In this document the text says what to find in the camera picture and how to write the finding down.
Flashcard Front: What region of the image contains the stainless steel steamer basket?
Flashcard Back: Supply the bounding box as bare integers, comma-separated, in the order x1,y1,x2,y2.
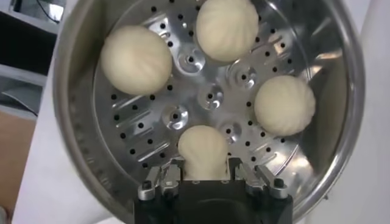
52,0,366,224

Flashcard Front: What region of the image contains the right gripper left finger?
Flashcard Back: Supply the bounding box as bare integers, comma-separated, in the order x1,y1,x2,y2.
136,157,186,202

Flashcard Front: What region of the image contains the white steamed baozi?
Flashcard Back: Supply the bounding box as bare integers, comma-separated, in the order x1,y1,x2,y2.
177,124,230,181
99,24,173,96
253,75,317,137
195,0,260,63

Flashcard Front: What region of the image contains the black cabinet block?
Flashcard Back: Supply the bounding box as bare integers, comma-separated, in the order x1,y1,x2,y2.
0,11,59,76

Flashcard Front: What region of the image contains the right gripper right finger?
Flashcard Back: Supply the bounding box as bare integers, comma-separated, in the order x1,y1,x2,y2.
227,156,289,201

